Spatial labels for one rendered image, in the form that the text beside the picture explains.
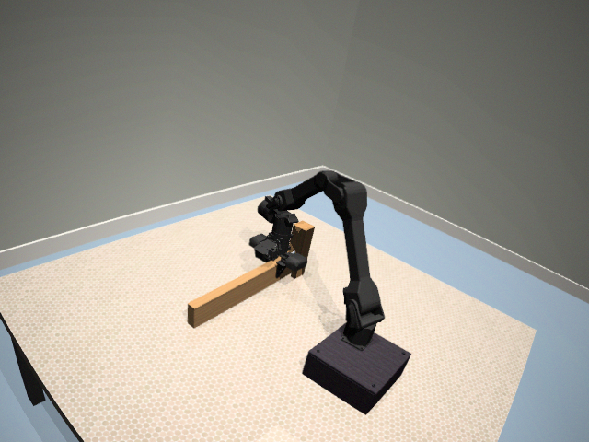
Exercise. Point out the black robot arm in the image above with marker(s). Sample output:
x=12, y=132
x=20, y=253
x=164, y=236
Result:
x=363, y=302

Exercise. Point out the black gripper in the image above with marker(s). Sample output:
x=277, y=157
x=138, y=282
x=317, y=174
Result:
x=294, y=262

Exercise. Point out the wooden post with slot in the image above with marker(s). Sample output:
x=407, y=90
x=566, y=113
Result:
x=300, y=242

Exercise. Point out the light brown wooden board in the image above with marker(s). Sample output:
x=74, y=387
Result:
x=228, y=295

